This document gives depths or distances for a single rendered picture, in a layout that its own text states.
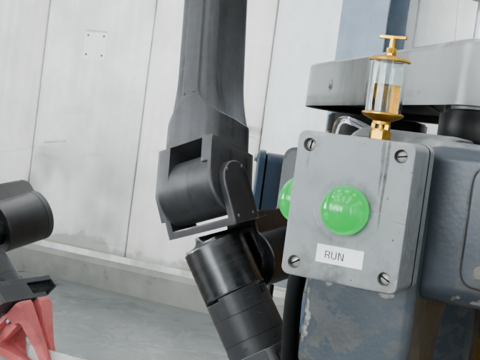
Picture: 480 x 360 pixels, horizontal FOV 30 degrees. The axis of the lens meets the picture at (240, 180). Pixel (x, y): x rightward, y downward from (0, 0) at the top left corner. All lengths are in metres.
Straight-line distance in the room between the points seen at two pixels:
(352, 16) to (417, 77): 4.91
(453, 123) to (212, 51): 0.25
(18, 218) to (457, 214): 0.55
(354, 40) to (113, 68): 2.15
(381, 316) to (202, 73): 0.34
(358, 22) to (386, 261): 5.15
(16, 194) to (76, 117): 6.14
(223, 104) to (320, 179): 0.28
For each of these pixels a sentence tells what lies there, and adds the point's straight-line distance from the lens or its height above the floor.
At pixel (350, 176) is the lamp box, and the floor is 1.31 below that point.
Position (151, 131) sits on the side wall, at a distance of 6.76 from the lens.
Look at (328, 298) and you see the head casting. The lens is 0.60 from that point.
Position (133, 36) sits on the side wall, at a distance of 6.93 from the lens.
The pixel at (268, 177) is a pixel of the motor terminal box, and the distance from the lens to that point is 1.05.
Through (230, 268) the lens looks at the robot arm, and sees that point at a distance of 0.78.
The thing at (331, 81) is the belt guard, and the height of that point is 1.39.
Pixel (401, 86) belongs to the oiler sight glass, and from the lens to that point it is 0.62.
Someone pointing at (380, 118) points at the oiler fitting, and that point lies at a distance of 0.62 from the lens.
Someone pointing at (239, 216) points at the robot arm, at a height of 1.25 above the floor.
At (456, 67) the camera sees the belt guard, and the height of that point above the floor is 1.39.
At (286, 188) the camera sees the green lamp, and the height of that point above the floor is 1.29.
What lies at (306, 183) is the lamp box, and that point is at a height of 1.30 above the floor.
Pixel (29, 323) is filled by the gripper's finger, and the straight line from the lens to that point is 0.92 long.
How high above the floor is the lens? 1.32
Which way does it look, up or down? 3 degrees down
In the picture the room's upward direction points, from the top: 7 degrees clockwise
